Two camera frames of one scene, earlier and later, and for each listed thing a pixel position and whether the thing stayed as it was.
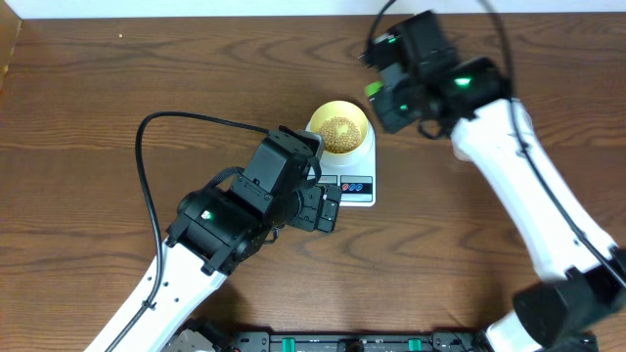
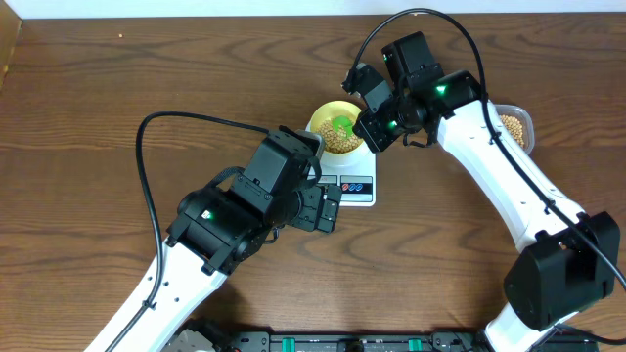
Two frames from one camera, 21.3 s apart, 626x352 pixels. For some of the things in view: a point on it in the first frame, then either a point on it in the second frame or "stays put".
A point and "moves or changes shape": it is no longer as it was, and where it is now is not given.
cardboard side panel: (10, 23) stays put
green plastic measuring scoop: (373, 88) moves or changes shape
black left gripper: (306, 216) stays put
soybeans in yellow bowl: (340, 135) stays put
